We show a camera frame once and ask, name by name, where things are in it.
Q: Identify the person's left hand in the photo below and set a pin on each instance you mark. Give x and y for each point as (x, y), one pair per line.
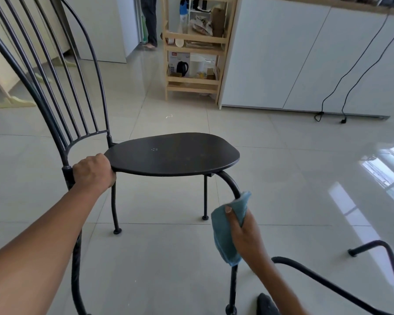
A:
(92, 173)

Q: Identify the person's right hand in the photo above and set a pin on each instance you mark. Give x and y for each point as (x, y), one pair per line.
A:
(248, 236)

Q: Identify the person's left fingers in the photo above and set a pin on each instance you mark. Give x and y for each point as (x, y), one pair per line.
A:
(111, 177)

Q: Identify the person's right thumb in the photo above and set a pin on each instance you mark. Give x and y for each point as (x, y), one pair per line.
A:
(232, 218)

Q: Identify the blue cleaning cloth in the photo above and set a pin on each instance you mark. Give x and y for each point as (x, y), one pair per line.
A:
(221, 232)

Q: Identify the black metal chair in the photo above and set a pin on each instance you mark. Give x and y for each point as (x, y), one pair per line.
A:
(170, 154)
(331, 285)

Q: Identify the person's left forearm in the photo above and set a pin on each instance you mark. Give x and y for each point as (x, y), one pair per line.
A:
(36, 252)

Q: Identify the person's right forearm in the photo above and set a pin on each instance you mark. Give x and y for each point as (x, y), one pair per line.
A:
(277, 288)

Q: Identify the dark shoe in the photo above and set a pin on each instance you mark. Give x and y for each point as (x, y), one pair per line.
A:
(266, 305)

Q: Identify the wooden shelf cart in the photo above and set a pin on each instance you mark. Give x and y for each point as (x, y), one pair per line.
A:
(170, 78)

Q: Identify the kettle product box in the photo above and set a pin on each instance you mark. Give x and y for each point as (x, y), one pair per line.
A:
(197, 63)

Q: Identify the white refrigerator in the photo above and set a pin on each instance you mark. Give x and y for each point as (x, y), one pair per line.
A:
(98, 26)

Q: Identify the cream wooden furniture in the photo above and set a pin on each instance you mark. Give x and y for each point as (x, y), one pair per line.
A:
(3, 68)

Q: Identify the crumpled white bags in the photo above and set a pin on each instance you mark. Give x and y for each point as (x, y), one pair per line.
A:
(199, 25)

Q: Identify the white cabinet with wooden top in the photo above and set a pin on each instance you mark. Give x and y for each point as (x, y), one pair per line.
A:
(298, 55)

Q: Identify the blue spray bottle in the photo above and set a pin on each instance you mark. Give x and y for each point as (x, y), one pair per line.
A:
(183, 16)

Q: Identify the brown paper bag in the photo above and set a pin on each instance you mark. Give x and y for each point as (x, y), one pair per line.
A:
(218, 22)

